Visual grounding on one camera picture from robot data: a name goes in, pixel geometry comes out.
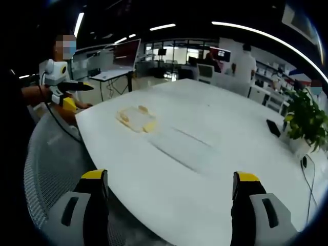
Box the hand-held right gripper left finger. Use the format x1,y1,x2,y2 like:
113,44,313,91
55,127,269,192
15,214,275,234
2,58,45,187
45,169,110,246

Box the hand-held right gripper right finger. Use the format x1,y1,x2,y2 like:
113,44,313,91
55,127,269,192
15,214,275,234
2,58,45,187
230,171,299,246

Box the person's left hand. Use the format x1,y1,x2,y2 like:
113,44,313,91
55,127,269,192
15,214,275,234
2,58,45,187
37,85,55,105

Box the glass partition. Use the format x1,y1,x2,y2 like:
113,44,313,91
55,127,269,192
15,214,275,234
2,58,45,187
71,48,114,80

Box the white side desk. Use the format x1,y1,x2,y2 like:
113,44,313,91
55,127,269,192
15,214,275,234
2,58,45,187
89,67,137,103

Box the ceiling light strip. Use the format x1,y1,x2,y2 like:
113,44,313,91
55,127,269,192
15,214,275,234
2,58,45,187
72,12,85,39
149,23,177,32

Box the grey mesh chair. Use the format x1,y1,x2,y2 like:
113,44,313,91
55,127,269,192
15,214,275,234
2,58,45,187
24,110,134,246

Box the open laptop with red screen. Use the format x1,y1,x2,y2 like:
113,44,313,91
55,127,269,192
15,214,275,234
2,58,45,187
106,38,142,72

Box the black phone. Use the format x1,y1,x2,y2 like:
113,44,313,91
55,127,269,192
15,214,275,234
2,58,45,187
265,118,282,138

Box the green potted plant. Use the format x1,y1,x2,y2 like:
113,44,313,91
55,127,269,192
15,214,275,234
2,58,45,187
283,88,328,157

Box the white office chair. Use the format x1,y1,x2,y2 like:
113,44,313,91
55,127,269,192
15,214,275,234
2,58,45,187
196,63,215,84

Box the white storage shelves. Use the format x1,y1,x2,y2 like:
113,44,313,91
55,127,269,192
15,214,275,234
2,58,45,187
250,60,292,115

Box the distant computer monitor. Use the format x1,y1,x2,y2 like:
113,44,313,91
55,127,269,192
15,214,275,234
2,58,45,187
216,48,232,63

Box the long curved ceiling light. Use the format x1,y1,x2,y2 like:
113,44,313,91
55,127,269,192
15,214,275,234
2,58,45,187
211,20,317,76

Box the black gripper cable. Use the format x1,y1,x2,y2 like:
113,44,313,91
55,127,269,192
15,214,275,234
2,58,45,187
39,70,83,143

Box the thin black cable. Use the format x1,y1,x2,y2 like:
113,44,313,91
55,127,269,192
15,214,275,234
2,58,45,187
300,153,319,215

